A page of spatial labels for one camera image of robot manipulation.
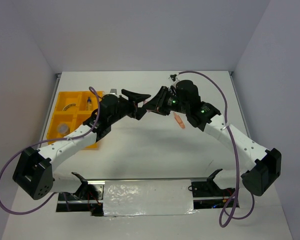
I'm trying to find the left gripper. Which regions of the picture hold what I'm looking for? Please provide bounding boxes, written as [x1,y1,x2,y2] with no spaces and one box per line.
[108,89,150,125]

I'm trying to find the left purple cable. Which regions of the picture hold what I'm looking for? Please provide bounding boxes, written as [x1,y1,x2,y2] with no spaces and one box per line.
[0,86,103,216]

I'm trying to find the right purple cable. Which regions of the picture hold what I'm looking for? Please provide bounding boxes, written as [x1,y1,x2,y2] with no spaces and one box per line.
[177,70,255,228]

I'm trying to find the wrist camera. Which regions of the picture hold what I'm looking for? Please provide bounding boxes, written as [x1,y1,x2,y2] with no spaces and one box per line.
[109,88,118,95]
[169,74,180,87]

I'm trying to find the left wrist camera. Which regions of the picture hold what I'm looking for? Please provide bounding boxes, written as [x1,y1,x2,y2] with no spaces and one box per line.
[109,88,118,95]

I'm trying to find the purple cable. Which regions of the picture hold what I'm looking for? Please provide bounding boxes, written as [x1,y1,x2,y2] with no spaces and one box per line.
[177,70,255,228]
[0,86,103,216]

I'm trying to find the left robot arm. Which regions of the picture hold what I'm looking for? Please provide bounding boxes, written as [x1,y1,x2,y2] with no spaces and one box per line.
[12,89,150,200]

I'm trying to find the clear jar of clips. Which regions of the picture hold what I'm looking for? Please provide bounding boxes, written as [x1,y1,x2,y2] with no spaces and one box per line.
[56,122,70,137]

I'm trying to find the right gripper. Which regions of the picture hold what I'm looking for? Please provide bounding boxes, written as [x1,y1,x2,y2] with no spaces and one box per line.
[142,85,189,116]

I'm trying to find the yellow plastic organizer tray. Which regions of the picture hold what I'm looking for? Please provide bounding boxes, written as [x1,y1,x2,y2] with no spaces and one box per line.
[46,91,98,145]

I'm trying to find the silver foil sheet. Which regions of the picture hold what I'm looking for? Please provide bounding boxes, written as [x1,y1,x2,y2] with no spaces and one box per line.
[103,179,196,217]

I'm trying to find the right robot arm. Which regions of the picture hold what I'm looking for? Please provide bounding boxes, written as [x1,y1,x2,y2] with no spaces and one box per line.
[143,80,282,197]

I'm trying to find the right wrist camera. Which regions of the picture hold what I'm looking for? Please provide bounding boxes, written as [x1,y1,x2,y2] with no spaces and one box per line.
[169,74,180,87]

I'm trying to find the small blue-capped spray bottle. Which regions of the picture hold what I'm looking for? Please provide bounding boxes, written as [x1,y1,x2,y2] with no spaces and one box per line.
[86,96,93,111]

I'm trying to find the masking tape roll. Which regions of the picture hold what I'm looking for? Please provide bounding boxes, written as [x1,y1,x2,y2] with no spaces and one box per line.
[62,103,77,112]

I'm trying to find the orange correction tape dispenser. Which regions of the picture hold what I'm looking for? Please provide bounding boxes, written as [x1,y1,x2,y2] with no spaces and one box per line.
[173,112,186,129]

